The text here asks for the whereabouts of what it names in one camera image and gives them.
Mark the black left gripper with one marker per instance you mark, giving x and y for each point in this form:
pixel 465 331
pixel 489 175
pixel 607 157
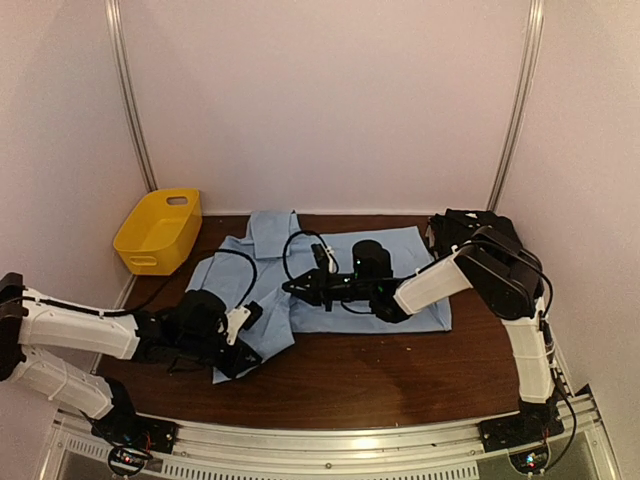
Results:
pixel 237 364

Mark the aluminium left corner post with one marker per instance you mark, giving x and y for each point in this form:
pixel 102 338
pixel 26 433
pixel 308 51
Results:
pixel 131 111

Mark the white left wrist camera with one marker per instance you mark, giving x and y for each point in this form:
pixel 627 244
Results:
pixel 241 318

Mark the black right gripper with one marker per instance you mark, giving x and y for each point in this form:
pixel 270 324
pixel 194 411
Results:
pixel 319 290

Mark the light blue long sleeve shirt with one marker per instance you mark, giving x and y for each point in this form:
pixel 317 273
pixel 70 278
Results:
pixel 254 267

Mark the yellow plastic basket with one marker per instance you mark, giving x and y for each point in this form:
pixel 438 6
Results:
pixel 160 232

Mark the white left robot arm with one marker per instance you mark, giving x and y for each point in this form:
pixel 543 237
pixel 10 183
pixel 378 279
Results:
pixel 32 322

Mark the aluminium corner post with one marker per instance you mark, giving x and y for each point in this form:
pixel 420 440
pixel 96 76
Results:
pixel 529 60
pixel 131 111

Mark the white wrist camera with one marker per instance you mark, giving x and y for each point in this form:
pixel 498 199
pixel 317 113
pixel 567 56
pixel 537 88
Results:
pixel 241 318
pixel 324 258

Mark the aluminium right corner post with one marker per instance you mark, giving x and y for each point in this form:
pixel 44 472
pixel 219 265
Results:
pixel 529 60

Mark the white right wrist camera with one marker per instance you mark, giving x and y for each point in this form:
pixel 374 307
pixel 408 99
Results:
pixel 324 258

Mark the black folded button shirt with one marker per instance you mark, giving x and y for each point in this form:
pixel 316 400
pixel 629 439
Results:
pixel 454 227

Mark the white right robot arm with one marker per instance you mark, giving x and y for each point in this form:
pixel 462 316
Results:
pixel 508 278

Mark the aluminium front rail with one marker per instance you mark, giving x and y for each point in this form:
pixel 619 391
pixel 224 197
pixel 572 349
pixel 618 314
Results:
pixel 448 450

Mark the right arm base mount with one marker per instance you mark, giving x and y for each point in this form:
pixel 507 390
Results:
pixel 517 430

